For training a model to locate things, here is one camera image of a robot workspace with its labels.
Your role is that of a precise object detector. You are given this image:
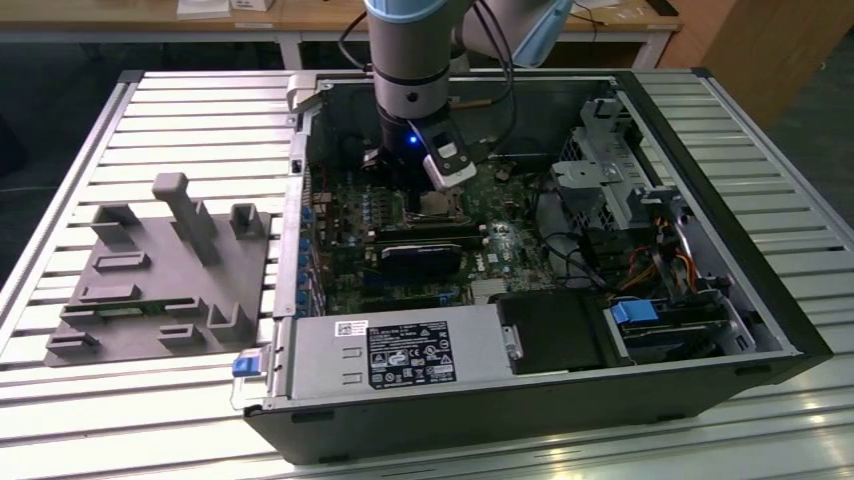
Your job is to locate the silver power supply with label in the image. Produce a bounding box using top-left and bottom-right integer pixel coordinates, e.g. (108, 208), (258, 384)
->
(263, 303), (526, 412)

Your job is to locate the silver metal drive cage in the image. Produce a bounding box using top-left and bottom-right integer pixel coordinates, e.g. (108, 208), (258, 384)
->
(547, 97), (677, 232)

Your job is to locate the wooden cabinet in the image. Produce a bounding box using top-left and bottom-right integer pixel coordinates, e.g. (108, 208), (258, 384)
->
(657, 0), (854, 129)

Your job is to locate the metal socket cover frame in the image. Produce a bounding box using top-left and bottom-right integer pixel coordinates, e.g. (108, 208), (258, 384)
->
(403, 188), (467, 224)

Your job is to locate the orange yellow wire bundle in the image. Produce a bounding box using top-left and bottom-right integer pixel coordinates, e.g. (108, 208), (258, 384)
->
(613, 214), (710, 297)

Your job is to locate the silver case latch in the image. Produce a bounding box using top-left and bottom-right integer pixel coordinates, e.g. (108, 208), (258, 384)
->
(284, 73), (335, 115)

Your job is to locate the black graphics card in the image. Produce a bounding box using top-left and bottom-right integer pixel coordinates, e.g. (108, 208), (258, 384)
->
(379, 242), (464, 277)

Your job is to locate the black PC case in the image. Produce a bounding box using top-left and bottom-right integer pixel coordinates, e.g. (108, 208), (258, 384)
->
(240, 67), (835, 466)

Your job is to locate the hard disk in blue carrier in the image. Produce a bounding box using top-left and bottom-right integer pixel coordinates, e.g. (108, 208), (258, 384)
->
(607, 298), (739, 365)

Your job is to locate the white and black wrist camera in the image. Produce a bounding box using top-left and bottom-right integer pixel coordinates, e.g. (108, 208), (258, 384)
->
(420, 127), (479, 191)

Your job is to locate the wooden desk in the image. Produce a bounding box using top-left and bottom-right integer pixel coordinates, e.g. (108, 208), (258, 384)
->
(0, 0), (683, 71)

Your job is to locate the silver green CPU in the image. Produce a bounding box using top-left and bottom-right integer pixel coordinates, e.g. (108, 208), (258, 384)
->
(419, 191), (456, 215)

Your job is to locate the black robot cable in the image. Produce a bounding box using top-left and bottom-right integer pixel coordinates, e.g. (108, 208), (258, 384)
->
(466, 0), (522, 159)
(336, 10), (376, 75)

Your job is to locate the grey parts rack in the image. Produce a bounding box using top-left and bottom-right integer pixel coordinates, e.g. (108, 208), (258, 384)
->
(40, 172), (275, 369)

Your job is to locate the silver finned heat sink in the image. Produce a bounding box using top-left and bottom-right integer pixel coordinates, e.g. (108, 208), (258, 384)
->
(468, 279), (514, 302)

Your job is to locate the RAM slot with black latch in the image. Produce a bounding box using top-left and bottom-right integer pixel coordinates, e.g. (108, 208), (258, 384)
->
(379, 224), (483, 235)
(379, 231), (483, 243)

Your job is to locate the green motherboard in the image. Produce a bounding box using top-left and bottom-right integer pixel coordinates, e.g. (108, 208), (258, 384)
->
(303, 154), (562, 319)

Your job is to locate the CPU socket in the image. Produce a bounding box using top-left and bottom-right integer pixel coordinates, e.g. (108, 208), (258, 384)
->
(398, 187), (470, 227)

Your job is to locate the green RAM stick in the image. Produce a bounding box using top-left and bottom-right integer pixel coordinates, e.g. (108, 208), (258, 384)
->
(378, 234), (483, 248)

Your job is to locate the RAM slot with white latch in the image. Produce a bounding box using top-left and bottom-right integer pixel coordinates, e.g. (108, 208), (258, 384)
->
(379, 228), (483, 239)

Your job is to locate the blue plastic latch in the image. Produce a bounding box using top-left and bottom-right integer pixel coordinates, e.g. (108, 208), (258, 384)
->
(231, 349), (263, 380)

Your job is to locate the black drive bay box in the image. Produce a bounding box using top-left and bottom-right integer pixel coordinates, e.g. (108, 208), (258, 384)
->
(496, 291), (617, 377)

